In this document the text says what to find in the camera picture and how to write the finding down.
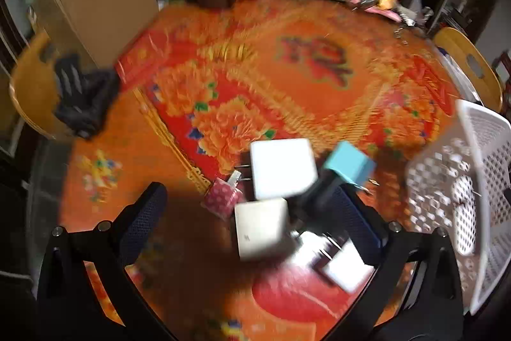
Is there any red printed tablecloth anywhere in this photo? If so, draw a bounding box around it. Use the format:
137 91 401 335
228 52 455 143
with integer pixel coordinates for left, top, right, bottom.
58 0 476 341

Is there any white cube charger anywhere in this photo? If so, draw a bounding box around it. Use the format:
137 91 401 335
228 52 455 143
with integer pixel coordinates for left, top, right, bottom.
233 198 290 262

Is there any teal charger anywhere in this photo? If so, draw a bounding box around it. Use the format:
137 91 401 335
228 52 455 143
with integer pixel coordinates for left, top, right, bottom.
323 141 378 192

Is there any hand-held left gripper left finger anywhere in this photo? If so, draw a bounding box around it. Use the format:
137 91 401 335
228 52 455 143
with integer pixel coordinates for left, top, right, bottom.
36 181 176 341

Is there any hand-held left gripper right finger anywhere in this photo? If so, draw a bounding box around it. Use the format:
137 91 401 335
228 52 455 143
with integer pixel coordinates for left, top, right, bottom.
323 186 467 341

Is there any black charger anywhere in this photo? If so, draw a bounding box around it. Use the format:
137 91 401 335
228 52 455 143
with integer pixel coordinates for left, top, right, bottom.
287 169 344 222

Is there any large white charger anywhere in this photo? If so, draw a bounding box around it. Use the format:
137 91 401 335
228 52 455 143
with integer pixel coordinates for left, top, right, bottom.
249 138 320 201

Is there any wooden chair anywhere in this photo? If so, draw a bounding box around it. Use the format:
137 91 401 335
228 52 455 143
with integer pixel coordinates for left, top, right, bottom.
433 27 504 113
9 29 80 142

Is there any black glove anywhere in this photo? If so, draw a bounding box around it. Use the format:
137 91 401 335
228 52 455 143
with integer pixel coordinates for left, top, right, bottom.
52 53 120 140

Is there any pink polka dot charger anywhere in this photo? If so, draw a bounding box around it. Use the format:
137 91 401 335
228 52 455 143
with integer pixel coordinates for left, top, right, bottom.
203 170 246 220

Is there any white perforated plastic basket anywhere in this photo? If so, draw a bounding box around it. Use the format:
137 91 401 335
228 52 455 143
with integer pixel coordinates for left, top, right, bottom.
405 99 511 315

